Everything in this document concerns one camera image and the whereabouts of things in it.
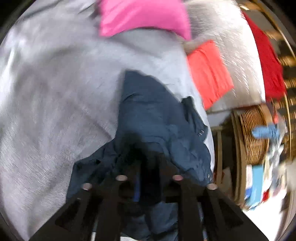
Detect navy blue jacket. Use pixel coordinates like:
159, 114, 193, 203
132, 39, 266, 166
66, 71, 212, 240

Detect wicker basket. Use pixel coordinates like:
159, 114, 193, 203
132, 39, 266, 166
238, 105, 276, 166

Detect red-orange pillow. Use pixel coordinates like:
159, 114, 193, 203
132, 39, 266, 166
187, 40, 234, 110

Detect light blue cloth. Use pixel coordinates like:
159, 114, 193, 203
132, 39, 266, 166
251, 124, 280, 141

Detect grey bed blanket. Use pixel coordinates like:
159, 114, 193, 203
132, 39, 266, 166
1, 1, 208, 240

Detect dark red cloth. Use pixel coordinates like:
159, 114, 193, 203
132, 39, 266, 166
242, 12, 287, 101

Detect silver foil mat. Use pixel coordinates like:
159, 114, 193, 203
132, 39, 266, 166
185, 1, 265, 113

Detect pink pillow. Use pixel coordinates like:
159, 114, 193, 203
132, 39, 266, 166
98, 0, 192, 40

